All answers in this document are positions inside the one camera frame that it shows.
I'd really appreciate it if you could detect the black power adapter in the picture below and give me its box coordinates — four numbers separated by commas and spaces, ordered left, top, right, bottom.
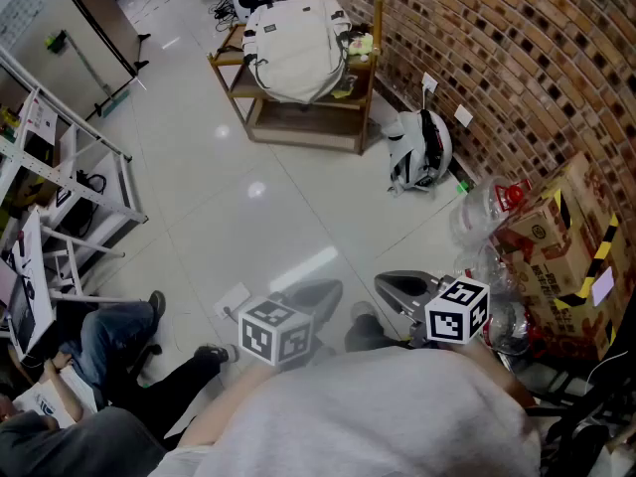
74, 170, 108, 196

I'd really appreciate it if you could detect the cardboard box with striped tape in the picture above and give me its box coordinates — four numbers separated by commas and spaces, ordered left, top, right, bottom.
526, 150, 630, 363

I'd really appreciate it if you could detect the grey panel on black stand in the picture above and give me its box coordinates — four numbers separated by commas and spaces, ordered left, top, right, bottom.
49, 0, 153, 78

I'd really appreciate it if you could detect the person's left forearm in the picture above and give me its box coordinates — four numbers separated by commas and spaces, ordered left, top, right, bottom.
176, 360, 279, 449

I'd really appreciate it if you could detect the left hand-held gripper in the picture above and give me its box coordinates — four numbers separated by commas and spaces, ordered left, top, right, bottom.
238, 278, 345, 370

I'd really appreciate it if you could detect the black office chair base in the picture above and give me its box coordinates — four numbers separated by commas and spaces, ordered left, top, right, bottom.
126, 341, 165, 385

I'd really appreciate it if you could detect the person's grey shirt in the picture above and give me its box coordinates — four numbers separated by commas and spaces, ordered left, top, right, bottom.
148, 346, 544, 477

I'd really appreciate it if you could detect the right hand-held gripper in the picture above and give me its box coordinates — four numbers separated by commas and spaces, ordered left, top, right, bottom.
375, 269, 491, 350

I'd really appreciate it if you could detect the white backpack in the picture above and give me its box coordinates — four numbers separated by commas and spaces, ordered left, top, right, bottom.
241, 0, 353, 104

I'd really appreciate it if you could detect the green floor mop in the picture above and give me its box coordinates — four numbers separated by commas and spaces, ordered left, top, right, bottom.
63, 30, 131, 118

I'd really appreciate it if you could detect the white power strip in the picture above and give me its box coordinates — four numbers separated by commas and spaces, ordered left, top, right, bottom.
212, 281, 252, 320

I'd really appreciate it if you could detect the white metal shelf rack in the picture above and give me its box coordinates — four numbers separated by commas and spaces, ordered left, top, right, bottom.
0, 45, 149, 307

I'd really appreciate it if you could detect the bundle of black cables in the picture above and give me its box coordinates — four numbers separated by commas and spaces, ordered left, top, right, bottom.
198, 0, 244, 33

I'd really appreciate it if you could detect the pile of clear plastic bottles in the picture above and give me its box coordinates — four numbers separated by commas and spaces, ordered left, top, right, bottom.
448, 176, 532, 357

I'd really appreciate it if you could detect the pale pink card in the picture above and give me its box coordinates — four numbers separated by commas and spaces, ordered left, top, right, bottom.
590, 265, 617, 305

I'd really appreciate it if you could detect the white paper sheet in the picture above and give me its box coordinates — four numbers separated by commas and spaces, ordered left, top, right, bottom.
13, 365, 99, 429

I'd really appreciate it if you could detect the person's right forearm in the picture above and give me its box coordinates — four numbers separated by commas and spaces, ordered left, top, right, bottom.
464, 338, 536, 409

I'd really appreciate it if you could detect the yellow green plush toy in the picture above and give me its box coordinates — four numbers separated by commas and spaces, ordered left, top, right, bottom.
347, 31, 375, 58

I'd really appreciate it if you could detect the white and black bag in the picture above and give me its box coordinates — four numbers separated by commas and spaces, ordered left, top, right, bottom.
386, 109, 454, 199

